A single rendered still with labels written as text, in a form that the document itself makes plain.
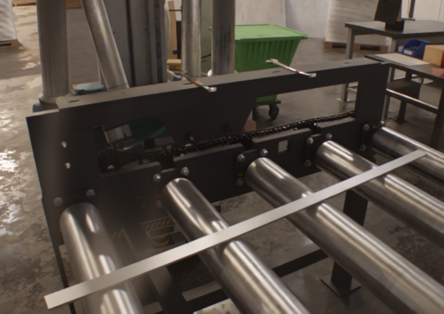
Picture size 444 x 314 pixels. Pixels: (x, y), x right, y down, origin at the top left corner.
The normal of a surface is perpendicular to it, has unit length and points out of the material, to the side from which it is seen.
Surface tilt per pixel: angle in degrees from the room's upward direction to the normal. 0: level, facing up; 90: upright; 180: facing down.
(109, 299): 8
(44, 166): 90
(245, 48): 101
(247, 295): 48
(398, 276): 36
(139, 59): 90
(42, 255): 0
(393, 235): 0
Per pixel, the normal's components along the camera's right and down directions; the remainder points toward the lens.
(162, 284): 0.01, -0.90
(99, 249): 0.22, -0.92
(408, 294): -0.69, -0.38
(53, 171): 0.49, 0.38
